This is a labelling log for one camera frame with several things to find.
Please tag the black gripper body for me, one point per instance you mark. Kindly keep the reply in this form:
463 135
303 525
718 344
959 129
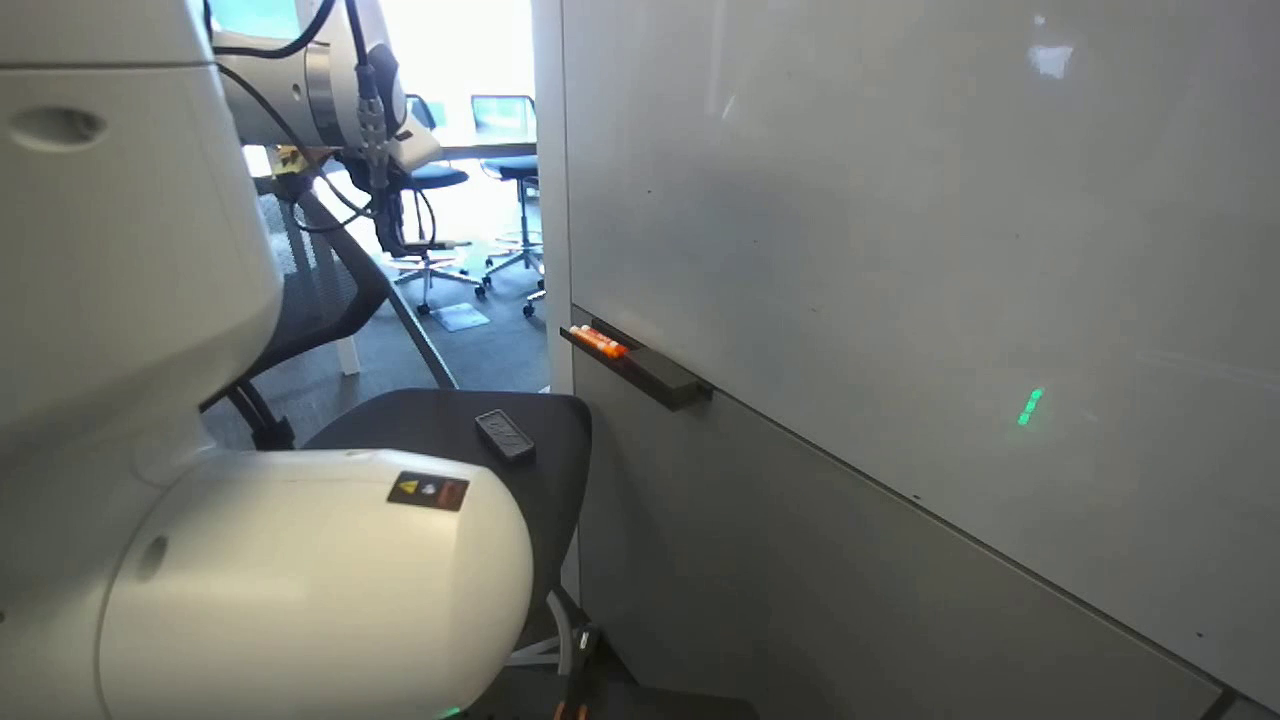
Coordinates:
387 174

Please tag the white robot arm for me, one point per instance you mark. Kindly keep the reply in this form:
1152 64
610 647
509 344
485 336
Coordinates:
149 571

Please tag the black mesh office chair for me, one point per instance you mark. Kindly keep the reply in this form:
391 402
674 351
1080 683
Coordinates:
334 302

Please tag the orange marker on tray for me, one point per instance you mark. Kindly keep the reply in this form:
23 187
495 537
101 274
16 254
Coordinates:
597 341

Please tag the large white board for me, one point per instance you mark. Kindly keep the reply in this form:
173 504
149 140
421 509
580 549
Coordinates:
1010 259

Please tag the blue stool left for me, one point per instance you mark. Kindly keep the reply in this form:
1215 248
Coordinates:
421 241

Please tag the blue stool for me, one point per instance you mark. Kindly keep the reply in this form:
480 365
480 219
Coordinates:
515 117
421 241

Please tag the background white table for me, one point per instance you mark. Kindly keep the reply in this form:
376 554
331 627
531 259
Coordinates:
467 147

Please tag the blue stool right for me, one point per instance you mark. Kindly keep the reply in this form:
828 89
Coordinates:
515 117

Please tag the black whiteboard eraser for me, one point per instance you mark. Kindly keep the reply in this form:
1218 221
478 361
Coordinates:
507 437

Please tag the dark whiteboard tray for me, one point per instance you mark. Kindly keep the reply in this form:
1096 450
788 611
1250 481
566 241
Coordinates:
650 369

